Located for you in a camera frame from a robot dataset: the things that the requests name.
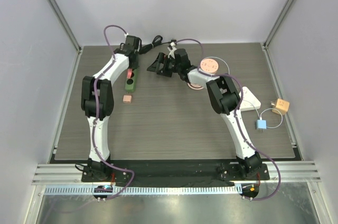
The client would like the round pink power socket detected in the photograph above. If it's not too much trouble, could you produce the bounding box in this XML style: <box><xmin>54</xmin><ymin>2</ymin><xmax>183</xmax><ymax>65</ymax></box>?
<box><xmin>200</xmin><ymin>58</ymin><xmax>219</xmax><ymax>74</ymax></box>

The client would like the green power strip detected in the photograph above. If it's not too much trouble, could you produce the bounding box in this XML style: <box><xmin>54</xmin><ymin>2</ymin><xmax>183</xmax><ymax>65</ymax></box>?
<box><xmin>125</xmin><ymin>62</ymin><xmax>139</xmax><ymax>93</ymax></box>

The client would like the dusty pink usb charger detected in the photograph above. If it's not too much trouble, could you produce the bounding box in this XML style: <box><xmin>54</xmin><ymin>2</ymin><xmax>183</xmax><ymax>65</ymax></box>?
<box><xmin>123</xmin><ymin>95</ymin><xmax>133</xmax><ymax>104</ymax></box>

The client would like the white triangular power strip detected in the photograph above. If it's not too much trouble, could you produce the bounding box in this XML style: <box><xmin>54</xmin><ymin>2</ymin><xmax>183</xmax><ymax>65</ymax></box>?
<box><xmin>240</xmin><ymin>87</ymin><xmax>261</xmax><ymax>111</ymax></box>

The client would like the white usb charging cable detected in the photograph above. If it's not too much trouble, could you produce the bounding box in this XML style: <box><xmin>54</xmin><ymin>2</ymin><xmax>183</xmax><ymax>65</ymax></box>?
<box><xmin>211</xmin><ymin>56</ymin><xmax>284</xmax><ymax>129</ymax></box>

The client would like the light blue usb charger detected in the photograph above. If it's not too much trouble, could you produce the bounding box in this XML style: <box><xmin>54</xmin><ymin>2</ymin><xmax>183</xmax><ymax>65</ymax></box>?
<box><xmin>256</xmin><ymin>118</ymin><xmax>267</xmax><ymax>131</ymax></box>

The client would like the orange cube socket adapter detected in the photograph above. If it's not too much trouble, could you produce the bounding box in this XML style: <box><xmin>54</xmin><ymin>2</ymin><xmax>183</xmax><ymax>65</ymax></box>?
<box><xmin>270</xmin><ymin>98</ymin><xmax>290</xmax><ymax>115</ymax></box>

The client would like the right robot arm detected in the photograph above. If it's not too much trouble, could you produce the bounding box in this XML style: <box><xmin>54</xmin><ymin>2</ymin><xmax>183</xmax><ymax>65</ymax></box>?
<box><xmin>147</xmin><ymin>49</ymin><xmax>262</xmax><ymax>180</ymax></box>

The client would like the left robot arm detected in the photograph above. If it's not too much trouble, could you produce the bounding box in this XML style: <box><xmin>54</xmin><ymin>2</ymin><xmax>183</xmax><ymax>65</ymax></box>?
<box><xmin>81</xmin><ymin>35</ymin><xmax>142</xmax><ymax>182</ymax></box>

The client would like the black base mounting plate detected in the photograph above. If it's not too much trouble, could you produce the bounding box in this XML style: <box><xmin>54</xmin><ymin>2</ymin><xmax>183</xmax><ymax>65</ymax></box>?
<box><xmin>75</xmin><ymin>159</ymin><xmax>270</xmax><ymax>188</ymax></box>

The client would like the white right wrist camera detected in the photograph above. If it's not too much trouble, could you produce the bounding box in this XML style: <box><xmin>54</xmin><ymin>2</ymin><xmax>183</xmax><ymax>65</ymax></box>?
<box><xmin>167</xmin><ymin>42</ymin><xmax>177</xmax><ymax>57</ymax></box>

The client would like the black power cable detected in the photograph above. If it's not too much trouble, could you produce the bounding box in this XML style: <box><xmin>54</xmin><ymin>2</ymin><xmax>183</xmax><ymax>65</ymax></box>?
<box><xmin>138</xmin><ymin>35</ymin><xmax>176</xmax><ymax>55</ymax></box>

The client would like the coiled pink power cord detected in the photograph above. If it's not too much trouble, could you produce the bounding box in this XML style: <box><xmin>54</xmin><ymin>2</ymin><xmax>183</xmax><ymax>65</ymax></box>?
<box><xmin>187</xmin><ymin>82</ymin><xmax>205</xmax><ymax>91</ymax></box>

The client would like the left aluminium frame post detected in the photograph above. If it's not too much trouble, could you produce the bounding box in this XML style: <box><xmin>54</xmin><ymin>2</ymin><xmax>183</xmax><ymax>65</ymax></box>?
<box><xmin>46</xmin><ymin>0</ymin><xmax>81</xmax><ymax>53</ymax></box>

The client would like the aluminium frame post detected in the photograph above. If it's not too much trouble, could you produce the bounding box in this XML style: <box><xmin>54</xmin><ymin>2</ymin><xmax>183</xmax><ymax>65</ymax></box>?
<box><xmin>46</xmin><ymin>0</ymin><xmax>81</xmax><ymax>53</ymax></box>
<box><xmin>261</xmin><ymin>0</ymin><xmax>296</xmax><ymax>50</ymax></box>

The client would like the slotted cable duct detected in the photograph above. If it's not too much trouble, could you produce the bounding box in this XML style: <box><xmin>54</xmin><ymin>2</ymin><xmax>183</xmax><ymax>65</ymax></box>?
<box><xmin>44</xmin><ymin>184</ymin><xmax>242</xmax><ymax>196</ymax></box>

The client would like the right aluminium frame post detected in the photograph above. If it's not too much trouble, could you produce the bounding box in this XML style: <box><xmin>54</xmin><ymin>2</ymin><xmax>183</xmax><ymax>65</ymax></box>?
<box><xmin>261</xmin><ymin>0</ymin><xmax>296</xmax><ymax>50</ymax></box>

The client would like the aluminium front rail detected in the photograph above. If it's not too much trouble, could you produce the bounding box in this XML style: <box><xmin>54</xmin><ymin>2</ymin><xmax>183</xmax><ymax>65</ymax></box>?
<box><xmin>32</xmin><ymin>161</ymin><xmax>321</xmax><ymax>185</ymax></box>

